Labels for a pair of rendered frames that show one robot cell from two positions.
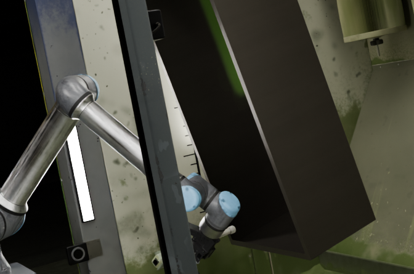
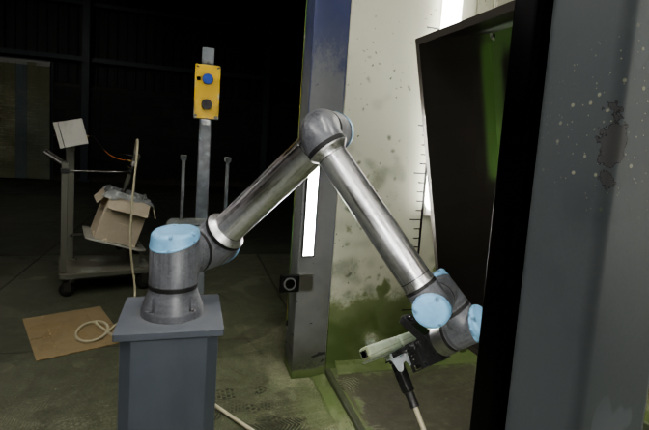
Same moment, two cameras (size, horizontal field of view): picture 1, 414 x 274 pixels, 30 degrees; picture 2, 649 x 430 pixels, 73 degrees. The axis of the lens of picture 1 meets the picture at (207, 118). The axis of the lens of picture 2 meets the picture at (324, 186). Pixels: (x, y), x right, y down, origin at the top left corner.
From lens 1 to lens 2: 1.54 m
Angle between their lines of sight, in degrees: 10
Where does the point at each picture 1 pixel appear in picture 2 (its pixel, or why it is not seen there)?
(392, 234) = not seen: hidden behind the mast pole
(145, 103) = (592, 224)
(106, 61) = (363, 113)
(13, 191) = (229, 223)
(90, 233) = (306, 268)
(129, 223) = (343, 268)
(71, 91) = (320, 128)
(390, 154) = not seen: hidden behind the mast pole
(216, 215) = (459, 332)
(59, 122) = (296, 161)
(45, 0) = (323, 39)
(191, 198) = (438, 313)
